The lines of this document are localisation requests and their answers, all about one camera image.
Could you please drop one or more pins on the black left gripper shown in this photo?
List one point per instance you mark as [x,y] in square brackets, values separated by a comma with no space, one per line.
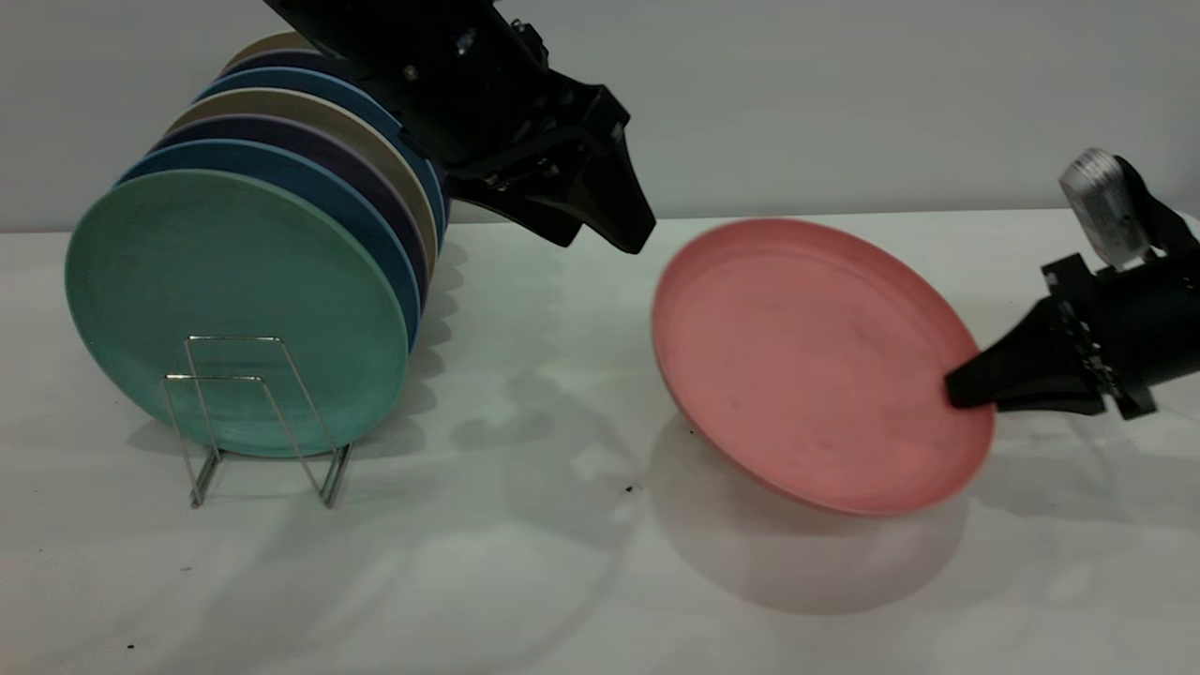
[506,112]

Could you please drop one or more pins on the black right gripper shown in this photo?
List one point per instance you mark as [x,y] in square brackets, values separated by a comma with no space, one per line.
[1144,319]

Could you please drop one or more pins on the pink round plate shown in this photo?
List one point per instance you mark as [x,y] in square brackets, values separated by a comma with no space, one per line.
[806,366]

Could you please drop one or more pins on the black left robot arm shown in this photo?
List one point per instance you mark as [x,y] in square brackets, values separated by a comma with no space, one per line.
[375,28]

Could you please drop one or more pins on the blue round plate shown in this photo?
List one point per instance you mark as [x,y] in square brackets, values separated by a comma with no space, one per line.
[309,178]
[281,80]

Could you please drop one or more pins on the dark purple round plate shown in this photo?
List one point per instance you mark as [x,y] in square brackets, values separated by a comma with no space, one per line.
[234,128]
[291,61]

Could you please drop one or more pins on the beige round plate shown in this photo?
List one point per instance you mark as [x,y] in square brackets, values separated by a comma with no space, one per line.
[272,104]
[272,42]

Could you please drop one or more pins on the green round plate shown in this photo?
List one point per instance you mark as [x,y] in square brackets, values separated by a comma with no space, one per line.
[234,272]

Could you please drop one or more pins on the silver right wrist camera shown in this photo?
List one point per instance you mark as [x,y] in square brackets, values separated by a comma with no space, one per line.
[1106,206]

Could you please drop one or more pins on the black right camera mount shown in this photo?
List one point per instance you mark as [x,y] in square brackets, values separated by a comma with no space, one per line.
[1167,225]

